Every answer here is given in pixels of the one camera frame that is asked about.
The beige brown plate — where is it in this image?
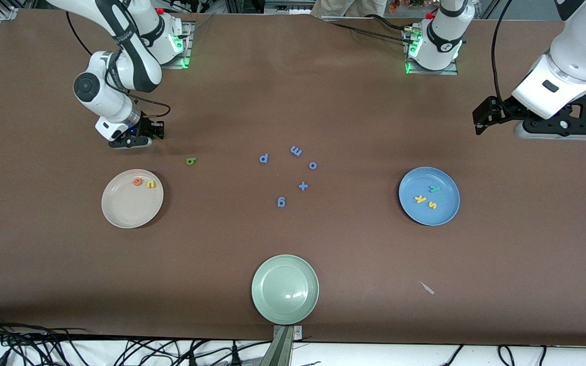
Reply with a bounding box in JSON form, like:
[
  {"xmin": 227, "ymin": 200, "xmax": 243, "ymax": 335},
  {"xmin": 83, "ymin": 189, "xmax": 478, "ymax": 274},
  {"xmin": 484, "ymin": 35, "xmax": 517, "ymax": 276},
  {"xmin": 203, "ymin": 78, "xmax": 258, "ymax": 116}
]
[{"xmin": 101, "ymin": 169, "xmax": 164, "ymax": 229}]

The blue plate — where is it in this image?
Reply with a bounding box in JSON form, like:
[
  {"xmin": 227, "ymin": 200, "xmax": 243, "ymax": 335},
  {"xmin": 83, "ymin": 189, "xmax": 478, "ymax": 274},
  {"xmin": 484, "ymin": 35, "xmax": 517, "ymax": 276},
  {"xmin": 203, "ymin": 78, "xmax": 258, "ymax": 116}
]
[{"xmin": 398, "ymin": 166, "xmax": 460, "ymax": 226}]

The orange background object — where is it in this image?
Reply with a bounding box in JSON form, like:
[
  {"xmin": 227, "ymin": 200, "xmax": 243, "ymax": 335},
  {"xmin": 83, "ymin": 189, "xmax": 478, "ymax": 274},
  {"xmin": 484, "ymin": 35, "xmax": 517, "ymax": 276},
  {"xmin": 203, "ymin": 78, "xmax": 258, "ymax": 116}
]
[{"xmin": 389, "ymin": 0, "xmax": 426, "ymax": 12}]

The person in beige clothing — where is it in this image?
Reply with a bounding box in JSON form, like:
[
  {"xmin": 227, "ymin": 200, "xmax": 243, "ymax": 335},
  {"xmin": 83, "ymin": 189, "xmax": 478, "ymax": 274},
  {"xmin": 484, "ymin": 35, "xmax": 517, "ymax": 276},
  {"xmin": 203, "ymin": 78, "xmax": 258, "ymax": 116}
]
[{"xmin": 311, "ymin": 0, "xmax": 388, "ymax": 18}]

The pale green plate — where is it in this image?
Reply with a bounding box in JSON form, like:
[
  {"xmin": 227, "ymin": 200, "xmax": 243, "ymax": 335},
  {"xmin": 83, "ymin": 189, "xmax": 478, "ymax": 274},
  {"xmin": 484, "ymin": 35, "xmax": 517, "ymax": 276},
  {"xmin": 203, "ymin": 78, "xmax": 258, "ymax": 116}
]
[{"xmin": 251, "ymin": 254, "xmax": 320, "ymax": 325}]

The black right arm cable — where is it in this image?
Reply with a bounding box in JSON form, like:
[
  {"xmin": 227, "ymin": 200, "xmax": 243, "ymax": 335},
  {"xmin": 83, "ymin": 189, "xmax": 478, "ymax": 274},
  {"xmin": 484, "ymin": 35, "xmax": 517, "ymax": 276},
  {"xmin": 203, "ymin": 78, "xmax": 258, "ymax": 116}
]
[{"xmin": 65, "ymin": 10, "xmax": 171, "ymax": 118}]

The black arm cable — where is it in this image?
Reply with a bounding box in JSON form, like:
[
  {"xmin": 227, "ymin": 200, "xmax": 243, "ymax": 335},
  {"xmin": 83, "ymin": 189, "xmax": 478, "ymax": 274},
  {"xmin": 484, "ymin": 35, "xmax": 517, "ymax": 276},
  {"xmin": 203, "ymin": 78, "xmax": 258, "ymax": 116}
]
[
  {"xmin": 490, "ymin": 0, "xmax": 520, "ymax": 102},
  {"xmin": 65, "ymin": 10, "xmax": 171, "ymax": 118}
]

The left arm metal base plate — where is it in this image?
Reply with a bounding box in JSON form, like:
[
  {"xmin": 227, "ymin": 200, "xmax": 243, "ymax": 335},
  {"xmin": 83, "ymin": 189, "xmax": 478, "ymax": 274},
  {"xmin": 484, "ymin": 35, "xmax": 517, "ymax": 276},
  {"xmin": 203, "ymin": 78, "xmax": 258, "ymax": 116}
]
[{"xmin": 404, "ymin": 28, "xmax": 459, "ymax": 76}]

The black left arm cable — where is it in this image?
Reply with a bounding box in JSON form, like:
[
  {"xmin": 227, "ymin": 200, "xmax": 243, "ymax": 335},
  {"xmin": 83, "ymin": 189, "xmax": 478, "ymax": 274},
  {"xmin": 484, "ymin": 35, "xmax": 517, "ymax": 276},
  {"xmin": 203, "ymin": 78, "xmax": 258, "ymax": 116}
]
[{"xmin": 490, "ymin": 0, "xmax": 520, "ymax": 102}]

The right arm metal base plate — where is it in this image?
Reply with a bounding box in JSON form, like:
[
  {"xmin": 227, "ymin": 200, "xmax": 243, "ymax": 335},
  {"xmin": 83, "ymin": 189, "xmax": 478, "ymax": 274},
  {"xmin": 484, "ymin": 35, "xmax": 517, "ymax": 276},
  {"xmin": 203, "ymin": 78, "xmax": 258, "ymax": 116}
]
[{"xmin": 137, "ymin": 20, "xmax": 194, "ymax": 69}]

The black cable on table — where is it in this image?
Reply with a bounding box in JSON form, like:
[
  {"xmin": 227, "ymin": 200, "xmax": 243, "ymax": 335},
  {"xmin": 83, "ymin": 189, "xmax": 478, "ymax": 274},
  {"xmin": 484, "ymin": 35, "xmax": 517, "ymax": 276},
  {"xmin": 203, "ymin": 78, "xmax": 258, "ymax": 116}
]
[{"xmin": 324, "ymin": 20, "xmax": 417, "ymax": 44}]

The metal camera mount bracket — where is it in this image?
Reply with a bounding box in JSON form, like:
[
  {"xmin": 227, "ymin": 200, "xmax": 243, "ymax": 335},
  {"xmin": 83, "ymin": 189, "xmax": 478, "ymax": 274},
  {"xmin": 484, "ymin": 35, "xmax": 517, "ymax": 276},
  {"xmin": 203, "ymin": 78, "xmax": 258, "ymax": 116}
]
[{"xmin": 258, "ymin": 325, "xmax": 304, "ymax": 366}]

